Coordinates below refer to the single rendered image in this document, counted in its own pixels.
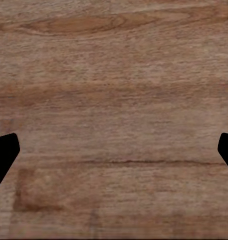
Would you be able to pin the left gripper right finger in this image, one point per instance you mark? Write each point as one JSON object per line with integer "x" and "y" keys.
{"x": 223, "y": 146}

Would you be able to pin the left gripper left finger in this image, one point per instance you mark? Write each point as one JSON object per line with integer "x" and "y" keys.
{"x": 9, "y": 150}

